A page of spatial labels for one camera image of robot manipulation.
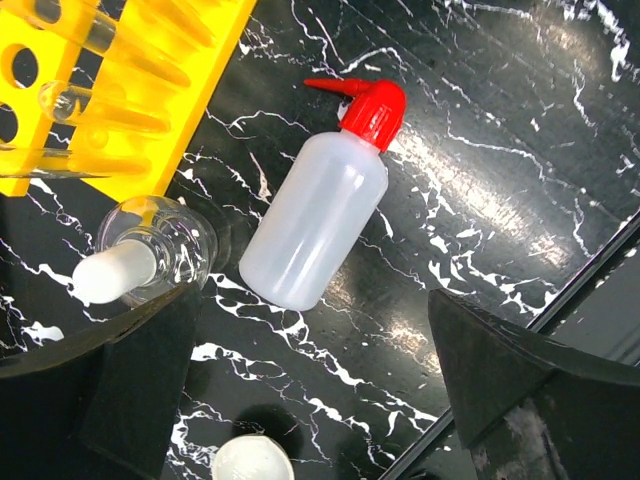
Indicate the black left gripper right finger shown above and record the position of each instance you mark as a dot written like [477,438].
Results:
[528,407]

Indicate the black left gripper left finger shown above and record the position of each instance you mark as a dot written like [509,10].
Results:
[100,404]

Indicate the clear test tube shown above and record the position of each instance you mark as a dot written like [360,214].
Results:
[23,162]
[64,102]
[76,21]

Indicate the yellow test tube rack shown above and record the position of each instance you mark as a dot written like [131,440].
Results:
[149,91]

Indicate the white round lid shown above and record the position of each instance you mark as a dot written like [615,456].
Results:
[252,457]

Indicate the clear glass stoppered flask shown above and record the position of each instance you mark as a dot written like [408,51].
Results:
[145,247]

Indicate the white wash bottle red cap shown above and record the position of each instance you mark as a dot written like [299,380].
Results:
[331,191]

